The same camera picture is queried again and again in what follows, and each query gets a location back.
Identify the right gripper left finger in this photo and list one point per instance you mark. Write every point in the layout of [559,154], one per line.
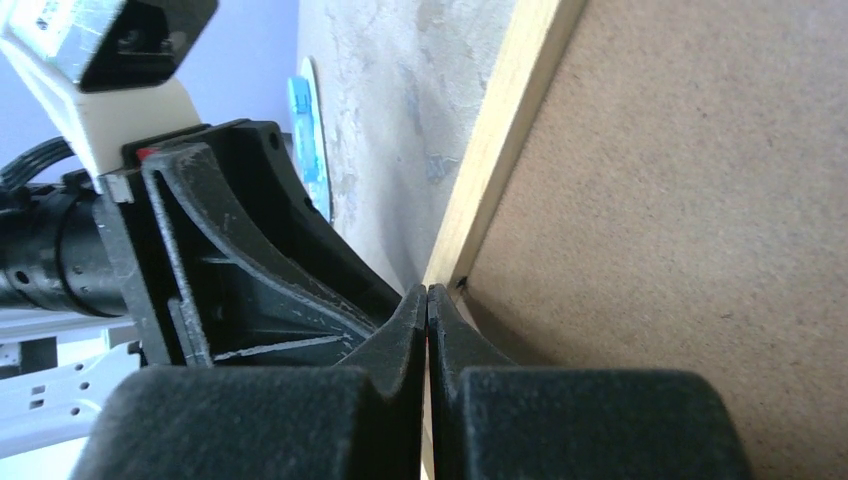
[358,419]

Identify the brown backing board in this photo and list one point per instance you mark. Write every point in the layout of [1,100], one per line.
[681,202]

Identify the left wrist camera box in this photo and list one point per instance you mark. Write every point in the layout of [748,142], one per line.
[104,70]

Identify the wooden picture frame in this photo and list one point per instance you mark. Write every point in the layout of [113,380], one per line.
[530,52]

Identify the blue white tape dispenser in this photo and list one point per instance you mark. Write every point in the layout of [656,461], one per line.
[308,137]

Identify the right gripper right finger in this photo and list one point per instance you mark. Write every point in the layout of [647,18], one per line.
[495,419]

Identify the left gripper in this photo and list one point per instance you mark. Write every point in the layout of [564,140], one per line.
[182,259]

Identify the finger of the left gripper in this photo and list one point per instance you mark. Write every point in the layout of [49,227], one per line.
[257,166]

